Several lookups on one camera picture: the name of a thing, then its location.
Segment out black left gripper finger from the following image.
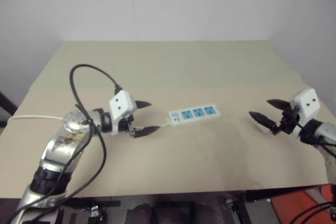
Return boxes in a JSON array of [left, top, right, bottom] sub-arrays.
[[133, 125, 161, 139], [134, 100, 153, 110]]

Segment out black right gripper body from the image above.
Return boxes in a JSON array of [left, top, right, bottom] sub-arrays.
[[271, 102, 302, 136]]

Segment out black metal stand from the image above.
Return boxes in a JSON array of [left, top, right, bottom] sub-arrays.
[[0, 91, 18, 128]]

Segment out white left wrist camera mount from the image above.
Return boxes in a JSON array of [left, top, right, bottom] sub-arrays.
[[108, 90, 138, 137]]

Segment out beige table cover sheet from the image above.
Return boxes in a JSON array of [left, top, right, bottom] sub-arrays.
[[0, 40, 336, 199]]

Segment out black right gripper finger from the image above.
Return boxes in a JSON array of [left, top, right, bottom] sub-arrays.
[[266, 99, 290, 111], [248, 111, 277, 131]]

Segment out white power cord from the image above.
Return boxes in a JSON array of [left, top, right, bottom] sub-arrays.
[[7, 115, 170, 130]]

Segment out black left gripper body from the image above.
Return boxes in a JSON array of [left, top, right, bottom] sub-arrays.
[[117, 100, 138, 137]]

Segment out dark rounded shape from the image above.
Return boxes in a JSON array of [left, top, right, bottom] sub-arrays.
[[125, 202, 156, 224]]

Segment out white power strip blue sockets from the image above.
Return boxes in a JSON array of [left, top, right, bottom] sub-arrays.
[[167, 102, 222, 127]]

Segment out orange box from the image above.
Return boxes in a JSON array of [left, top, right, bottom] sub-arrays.
[[271, 184, 336, 224]]

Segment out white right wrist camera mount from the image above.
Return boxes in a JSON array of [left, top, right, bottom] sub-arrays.
[[288, 87, 321, 138]]

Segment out black metal table frame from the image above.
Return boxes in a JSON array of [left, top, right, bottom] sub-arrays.
[[0, 184, 329, 224]]

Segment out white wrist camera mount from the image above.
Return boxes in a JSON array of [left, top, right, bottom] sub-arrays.
[[288, 87, 321, 138], [108, 90, 138, 137]]

